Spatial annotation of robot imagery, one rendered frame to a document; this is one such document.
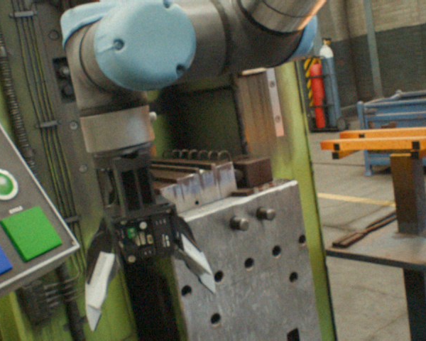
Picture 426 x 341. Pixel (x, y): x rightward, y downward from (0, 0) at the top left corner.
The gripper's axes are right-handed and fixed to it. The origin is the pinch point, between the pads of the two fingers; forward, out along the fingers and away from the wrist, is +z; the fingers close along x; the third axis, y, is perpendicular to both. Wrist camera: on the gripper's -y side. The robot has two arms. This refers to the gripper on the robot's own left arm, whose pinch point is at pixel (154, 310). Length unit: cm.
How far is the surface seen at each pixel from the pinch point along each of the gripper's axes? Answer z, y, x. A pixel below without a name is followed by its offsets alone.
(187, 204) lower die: 1, -50, 19
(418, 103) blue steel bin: 27, -306, 306
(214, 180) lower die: -3, -52, 27
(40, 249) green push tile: -5.1, -23.0, -11.9
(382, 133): -4, -54, 76
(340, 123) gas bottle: 79, -641, 440
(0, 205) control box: -12.6, -26.0, -16.4
